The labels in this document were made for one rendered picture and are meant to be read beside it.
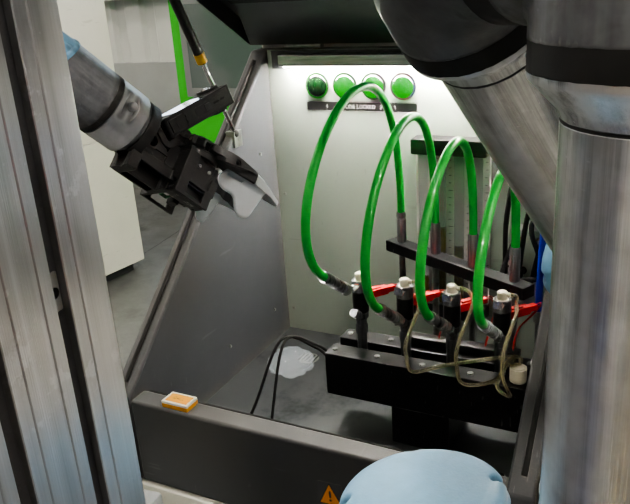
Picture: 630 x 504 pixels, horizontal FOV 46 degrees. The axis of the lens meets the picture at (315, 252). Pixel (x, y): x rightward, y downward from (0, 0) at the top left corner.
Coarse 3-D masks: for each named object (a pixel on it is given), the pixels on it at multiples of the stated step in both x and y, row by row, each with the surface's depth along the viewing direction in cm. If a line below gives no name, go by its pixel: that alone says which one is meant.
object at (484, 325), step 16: (496, 176) 105; (496, 192) 103; (512, 192) 115; (512, 208) 117; (512, 224) 118; (480, 240) 101; (512, 240) 119; (480, 256) 100; (512, 256) 120; (480, 272) 100; (512, 272) 121; (480, 288) 100; (480, 304) 101; (480, 320) 103; (496, 336) 112
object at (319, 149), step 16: (352, 96) 114; (384, 96) 126; (336, 112) 111; (320, 144) 107; (320, 160) 107; (400, 160) 136; (400, 176) 137; (304, 192) 106; (400, 192) 139; (304, 208) 106; (400, 208) 140; (304, 224) 106; (304, 240) 107; (304, 256) 108; (320, 272) 111
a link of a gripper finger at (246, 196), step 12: (228, 180) 93; (240, 180) 94; (228, 192) 93; (240, 192) 94; (252, 192) 94; (264, 192) 95; (240, 204) 93; (252, 204) 94; (276, 204) 98; (240, 216) 93
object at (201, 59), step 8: (176, 0) 125; (176, 8) 126; (176, 16) 127; (184, 16) 127; (184, 24) 128; (184, 32) 129; (192, 32) 129; (192, 40) 130; (192, 48) 131; (200, 48) 131; (200, 56) 132; (200, 64) 133; (208, 72) 135; (208, 80) 136; (224, 112) 140; (232, 128) 143; (232, 136) 143; (240, 136) 145; (240, 144) 145
